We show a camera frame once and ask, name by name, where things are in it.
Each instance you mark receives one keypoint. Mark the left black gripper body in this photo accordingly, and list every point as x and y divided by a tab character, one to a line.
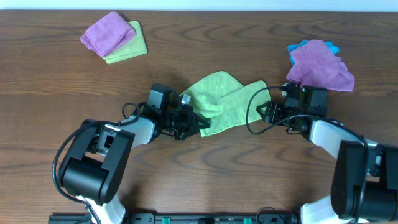
188	123

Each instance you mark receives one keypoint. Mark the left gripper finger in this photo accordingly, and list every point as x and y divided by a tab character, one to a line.
182	135
198	122

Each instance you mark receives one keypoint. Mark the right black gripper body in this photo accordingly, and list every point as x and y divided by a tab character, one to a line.
280	114

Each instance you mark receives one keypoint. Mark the green microfiber cloth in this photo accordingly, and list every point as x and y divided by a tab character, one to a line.
225	102

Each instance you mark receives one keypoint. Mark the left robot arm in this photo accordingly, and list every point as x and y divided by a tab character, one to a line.
89	166

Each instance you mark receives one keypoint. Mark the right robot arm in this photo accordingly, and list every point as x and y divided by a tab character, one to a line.
364	185

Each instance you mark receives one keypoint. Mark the crumpled purple cloth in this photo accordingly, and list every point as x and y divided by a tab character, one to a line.
315	65

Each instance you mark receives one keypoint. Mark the folded green cloth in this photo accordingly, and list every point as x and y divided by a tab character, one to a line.
135	47

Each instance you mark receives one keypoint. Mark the blue cloth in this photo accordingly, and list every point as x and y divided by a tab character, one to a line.
290	48

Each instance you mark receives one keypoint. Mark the folded purple cloth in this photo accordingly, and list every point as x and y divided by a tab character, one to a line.
108	34

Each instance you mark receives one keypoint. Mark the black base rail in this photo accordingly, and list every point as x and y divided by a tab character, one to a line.
266	218

